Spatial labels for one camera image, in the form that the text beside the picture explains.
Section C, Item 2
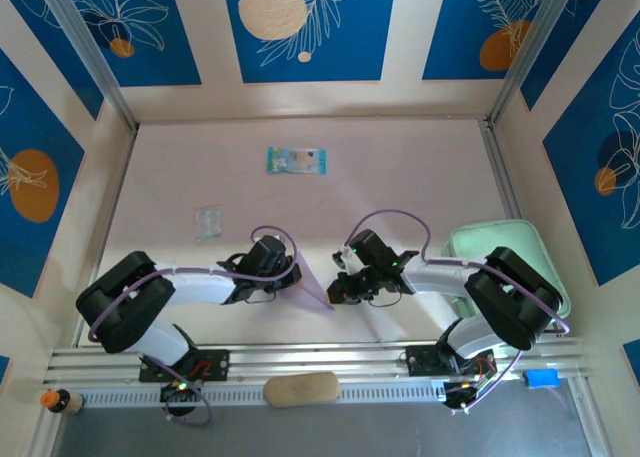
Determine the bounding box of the aluminium side rail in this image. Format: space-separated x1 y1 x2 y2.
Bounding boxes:
71 126 139 349
480 118 524 223

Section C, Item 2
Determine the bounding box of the blue sponge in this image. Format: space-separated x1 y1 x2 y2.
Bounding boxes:
522 369 560 391

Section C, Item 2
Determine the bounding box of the aluminium frame post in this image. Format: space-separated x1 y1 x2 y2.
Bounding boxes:
487 0 584 128
35 0 140 132

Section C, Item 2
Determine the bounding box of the right gripper black wire loop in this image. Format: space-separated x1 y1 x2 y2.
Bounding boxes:
369 289 404 308

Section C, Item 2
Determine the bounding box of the blue snack packet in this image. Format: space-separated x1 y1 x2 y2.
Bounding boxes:
266 146 329 177

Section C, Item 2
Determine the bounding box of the lilac square paper sheet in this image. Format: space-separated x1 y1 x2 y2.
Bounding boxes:
278 253 336 312

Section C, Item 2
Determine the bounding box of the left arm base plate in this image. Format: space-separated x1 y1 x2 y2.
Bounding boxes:
138 347 231 384

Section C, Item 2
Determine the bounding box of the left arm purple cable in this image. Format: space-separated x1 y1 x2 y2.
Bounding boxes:
88 225 301 428

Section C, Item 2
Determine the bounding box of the beige oval wooden block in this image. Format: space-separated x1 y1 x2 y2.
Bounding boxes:
263 371 340 408

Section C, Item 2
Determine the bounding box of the aluminium mounting rail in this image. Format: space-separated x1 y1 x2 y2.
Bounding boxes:
43 339 596 386

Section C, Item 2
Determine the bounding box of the clear plastic wrapper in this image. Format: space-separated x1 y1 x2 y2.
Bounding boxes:
193 205 225 242

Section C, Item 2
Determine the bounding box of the slotted grey cable duct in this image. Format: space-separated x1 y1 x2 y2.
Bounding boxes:
79 380 449 409

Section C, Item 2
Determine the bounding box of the small orange-capped bottle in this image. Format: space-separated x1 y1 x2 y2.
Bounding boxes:
39 389 84 417

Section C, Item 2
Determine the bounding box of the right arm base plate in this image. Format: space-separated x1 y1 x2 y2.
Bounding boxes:
405 344 497 378

